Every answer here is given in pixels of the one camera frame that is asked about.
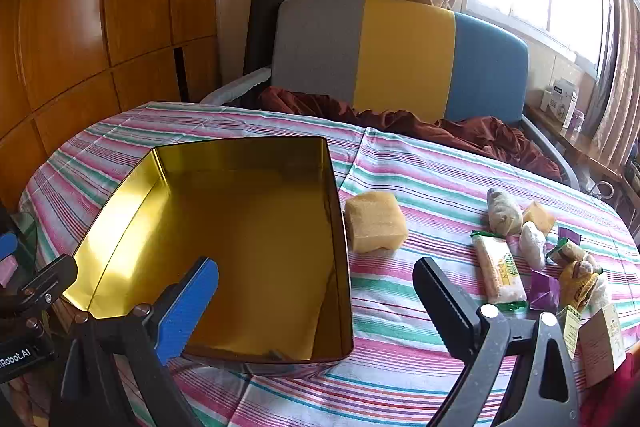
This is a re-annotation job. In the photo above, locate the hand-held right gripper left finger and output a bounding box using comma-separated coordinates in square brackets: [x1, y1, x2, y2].
[50, 256, 220, 427]

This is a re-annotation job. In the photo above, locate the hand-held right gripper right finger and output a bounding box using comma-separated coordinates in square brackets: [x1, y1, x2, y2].
[412, 257, 583, 427]

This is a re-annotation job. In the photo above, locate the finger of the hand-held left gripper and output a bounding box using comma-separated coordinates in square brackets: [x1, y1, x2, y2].
[0, 232, 19, 262]
[20, 255, 78, 308]

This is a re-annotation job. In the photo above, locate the gold tin box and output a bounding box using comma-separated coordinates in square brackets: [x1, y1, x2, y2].
[70, 137, 355, 365]

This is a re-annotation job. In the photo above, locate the purple paper box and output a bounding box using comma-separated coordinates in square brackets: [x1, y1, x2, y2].
[529, 269, 560, 311]
[557, 227, 582, 249]

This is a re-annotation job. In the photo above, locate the large yellow sponge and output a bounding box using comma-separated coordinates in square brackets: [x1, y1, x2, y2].
[344, 192, 409, 254]

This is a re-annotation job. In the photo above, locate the white ball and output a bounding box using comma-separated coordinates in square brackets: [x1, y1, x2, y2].
[519, 222, 547, 271]

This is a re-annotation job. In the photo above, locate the white snack dark end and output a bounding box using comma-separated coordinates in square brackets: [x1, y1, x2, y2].
[486, 187, 524, 236]

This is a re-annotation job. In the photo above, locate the small yellow sponge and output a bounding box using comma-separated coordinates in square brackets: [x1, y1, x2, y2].
[522, 201, 557, 234]

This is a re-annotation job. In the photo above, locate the yellow mesh bag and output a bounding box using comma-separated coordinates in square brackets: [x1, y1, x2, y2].
[559, 259, 603, 314]

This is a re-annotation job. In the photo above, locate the sandwich biscuit packet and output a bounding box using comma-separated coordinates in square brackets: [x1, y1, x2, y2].
[546, 237, 597, 269]

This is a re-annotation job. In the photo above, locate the beige paper card box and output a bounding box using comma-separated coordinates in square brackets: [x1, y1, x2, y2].
[579, 303, 627, 389]

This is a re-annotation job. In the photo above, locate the striped tablecloth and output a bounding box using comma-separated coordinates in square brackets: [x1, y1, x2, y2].
[17, 101, 640, 427]

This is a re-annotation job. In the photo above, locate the reddish brown blanket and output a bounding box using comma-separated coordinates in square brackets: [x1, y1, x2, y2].
[257, 86, 563, 182]

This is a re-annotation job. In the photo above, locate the red cloth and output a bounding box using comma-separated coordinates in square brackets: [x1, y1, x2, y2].
[580, 347, 640, 427]

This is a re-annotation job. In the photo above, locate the wooden desk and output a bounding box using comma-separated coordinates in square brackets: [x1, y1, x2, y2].
[522, 104, 640, 208]

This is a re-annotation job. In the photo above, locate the white cardboard box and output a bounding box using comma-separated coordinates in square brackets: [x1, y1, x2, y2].
[540, 77, 580, 128]

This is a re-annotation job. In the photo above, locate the grey yellow blue headboard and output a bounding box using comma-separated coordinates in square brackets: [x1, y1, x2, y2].
[270, 0, 530, 125]

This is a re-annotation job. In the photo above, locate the wooden wardrobe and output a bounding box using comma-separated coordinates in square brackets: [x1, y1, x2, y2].
[0, 0, 221, 212]

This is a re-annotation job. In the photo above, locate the black rolled mat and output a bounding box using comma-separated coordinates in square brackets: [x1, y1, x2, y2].
[242, 0, 289, 78]

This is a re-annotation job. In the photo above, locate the grey bed rail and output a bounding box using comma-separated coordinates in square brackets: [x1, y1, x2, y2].
[520, 114, 581, 190]
[200, 67, 273, 108]

